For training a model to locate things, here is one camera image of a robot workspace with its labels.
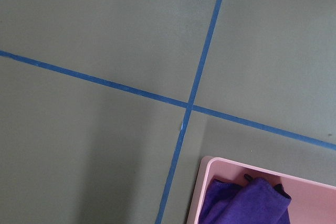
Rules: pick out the purple cloth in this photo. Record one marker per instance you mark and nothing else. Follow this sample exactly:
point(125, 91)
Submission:
point(257, 202)

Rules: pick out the pink plastic bin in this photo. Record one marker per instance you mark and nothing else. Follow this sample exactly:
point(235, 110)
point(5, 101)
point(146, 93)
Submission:
point(312, 202)

